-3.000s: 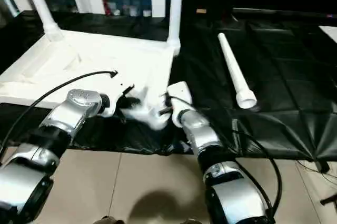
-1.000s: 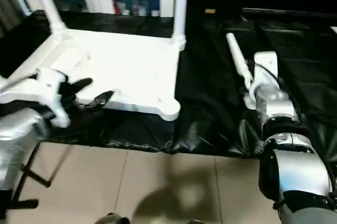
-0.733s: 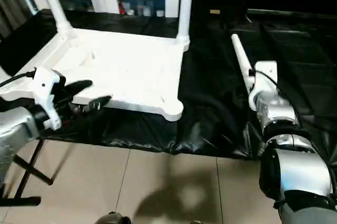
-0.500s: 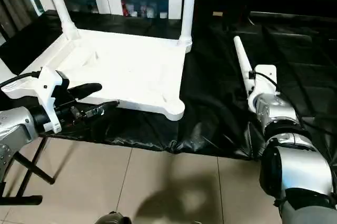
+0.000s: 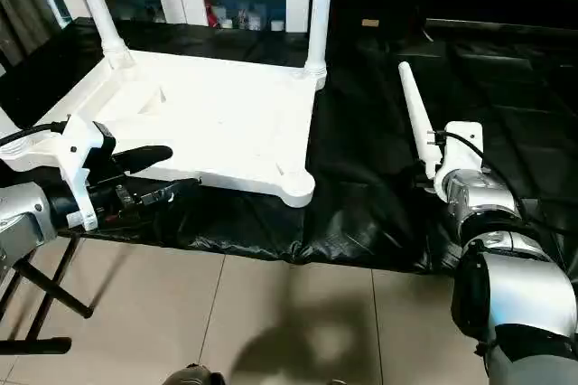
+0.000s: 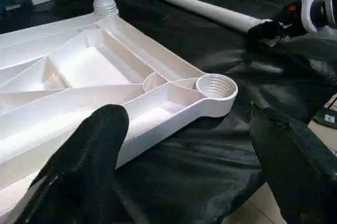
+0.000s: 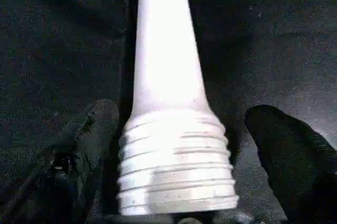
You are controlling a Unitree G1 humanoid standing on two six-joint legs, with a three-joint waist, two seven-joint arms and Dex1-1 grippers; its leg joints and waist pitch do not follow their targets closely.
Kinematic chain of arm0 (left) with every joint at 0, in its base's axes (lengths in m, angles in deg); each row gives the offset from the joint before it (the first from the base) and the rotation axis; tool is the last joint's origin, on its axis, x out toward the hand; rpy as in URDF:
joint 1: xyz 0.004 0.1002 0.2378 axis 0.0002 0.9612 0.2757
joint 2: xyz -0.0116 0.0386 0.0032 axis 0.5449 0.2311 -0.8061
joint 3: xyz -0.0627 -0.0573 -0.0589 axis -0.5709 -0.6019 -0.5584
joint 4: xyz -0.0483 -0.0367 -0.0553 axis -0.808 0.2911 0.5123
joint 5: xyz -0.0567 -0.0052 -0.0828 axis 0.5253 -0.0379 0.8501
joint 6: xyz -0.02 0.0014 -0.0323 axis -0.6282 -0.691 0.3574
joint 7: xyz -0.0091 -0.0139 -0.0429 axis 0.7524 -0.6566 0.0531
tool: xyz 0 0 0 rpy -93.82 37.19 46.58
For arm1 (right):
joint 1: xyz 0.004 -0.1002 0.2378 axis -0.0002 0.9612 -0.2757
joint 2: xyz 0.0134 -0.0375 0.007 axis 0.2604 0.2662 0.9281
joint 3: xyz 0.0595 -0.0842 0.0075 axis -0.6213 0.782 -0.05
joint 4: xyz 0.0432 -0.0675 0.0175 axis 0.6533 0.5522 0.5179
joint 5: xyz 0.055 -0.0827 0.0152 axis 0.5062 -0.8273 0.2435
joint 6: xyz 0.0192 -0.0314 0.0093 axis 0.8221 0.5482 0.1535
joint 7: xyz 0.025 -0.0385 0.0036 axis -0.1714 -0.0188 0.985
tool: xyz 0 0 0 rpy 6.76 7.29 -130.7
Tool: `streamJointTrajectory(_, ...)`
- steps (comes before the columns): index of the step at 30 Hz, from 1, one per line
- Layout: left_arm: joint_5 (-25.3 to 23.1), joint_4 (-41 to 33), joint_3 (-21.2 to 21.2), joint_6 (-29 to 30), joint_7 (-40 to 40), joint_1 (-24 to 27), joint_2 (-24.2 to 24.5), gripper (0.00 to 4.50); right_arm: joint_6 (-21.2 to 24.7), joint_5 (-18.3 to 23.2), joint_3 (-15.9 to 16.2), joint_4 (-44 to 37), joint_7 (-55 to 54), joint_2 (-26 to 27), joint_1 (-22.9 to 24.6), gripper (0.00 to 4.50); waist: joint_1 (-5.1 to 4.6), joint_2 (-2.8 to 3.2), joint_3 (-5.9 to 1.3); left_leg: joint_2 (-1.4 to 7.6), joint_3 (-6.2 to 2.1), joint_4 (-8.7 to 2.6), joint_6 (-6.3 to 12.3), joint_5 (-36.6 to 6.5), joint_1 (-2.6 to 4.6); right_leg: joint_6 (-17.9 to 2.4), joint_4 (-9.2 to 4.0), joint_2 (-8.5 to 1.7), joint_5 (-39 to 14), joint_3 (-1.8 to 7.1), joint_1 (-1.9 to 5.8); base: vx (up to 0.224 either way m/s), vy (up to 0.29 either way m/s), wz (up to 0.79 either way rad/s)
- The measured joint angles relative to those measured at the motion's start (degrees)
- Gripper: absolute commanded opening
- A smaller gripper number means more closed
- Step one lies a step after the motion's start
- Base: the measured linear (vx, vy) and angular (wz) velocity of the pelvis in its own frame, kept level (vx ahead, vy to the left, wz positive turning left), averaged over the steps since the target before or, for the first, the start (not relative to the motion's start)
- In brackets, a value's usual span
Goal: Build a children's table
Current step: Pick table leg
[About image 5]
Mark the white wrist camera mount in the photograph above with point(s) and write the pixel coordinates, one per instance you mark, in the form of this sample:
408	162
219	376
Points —
460	150
77	145

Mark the black folding table frame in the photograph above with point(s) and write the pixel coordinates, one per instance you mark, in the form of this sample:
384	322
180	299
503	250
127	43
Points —
49	290

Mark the black plastic mat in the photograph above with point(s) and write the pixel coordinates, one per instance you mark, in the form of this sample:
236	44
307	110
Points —
496	87

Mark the grey curtain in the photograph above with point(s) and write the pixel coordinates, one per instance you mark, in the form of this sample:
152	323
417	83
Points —
22	5

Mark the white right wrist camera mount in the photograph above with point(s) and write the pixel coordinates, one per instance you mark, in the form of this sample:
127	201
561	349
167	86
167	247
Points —
460	150

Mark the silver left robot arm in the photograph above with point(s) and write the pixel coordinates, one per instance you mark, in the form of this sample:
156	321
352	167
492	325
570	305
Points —
22	222

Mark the grey robot torso piece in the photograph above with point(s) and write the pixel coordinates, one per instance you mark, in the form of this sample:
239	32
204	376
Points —
194	376

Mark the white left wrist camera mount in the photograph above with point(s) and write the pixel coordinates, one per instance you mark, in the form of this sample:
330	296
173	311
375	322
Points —
77	145

